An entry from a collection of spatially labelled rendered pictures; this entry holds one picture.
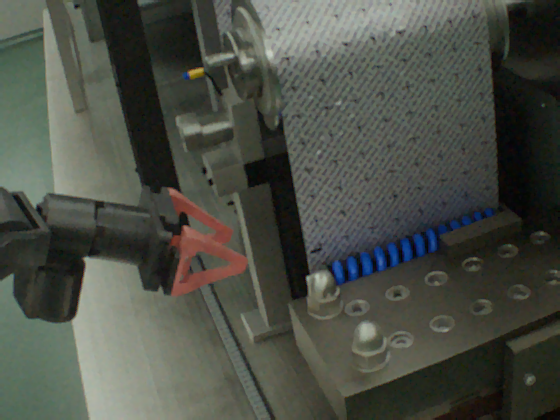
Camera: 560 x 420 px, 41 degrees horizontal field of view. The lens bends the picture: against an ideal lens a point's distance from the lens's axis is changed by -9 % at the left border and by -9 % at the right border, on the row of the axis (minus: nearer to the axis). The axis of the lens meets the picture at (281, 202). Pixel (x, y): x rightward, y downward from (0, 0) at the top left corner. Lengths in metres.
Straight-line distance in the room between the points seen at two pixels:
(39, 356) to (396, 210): 1.90
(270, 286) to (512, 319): 0.32
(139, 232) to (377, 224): 0.26
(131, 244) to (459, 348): 0.32
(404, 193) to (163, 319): 0.38
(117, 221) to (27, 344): 1.96
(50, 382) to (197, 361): 1.55
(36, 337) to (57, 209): 1.98
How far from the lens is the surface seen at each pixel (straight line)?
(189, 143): 0.83
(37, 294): 0.77
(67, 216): 0.74
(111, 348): 1.03
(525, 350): 0.74
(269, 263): 0.93
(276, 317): 0.97
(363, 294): 0.81
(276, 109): 0.75
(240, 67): 0.76
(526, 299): 0.78
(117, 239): 0.74
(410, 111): 0.81
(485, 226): 0.86
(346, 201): 0.82
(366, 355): 0.70
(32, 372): 2.56
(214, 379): 0.94
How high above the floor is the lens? 1.52
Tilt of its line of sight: 30 degrees down
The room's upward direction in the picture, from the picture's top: 11 degrees counter-clockwise
